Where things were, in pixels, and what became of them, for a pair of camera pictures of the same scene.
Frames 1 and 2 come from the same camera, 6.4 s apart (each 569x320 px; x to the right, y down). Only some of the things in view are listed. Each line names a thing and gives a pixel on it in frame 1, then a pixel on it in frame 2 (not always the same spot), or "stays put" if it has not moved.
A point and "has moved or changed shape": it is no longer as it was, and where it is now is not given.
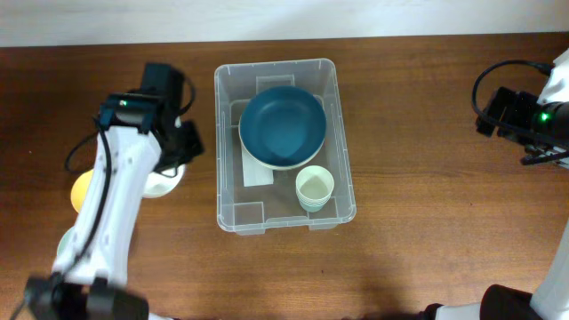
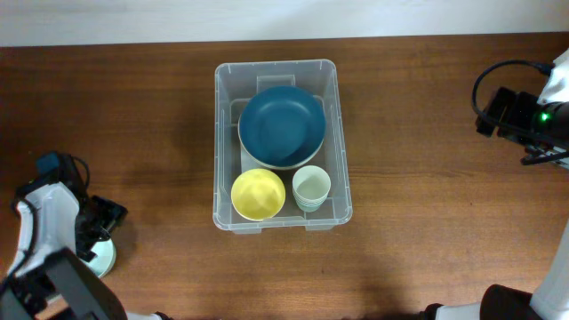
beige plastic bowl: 284,167 stays put
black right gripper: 518,106 stays put
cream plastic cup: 315,183 stays put
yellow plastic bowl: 80,189 has moved or changed shape
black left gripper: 196,146 to 112,212
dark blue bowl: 283,126 stays put
